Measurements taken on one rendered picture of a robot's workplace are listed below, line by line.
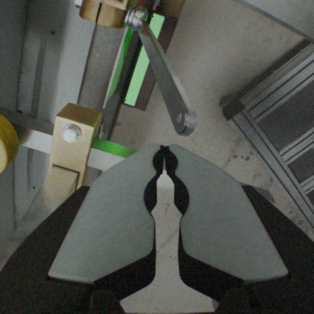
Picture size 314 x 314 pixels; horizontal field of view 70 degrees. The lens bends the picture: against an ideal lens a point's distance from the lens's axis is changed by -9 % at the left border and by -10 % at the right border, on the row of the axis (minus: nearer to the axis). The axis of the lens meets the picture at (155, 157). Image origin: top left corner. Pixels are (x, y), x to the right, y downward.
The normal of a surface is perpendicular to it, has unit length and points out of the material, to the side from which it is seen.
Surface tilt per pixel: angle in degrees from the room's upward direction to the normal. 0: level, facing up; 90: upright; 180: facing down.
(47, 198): 90
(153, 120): 0
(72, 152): 0
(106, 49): 0
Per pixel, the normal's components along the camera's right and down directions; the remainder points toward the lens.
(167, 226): -0.02, 0.53
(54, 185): 0.33, -0.80
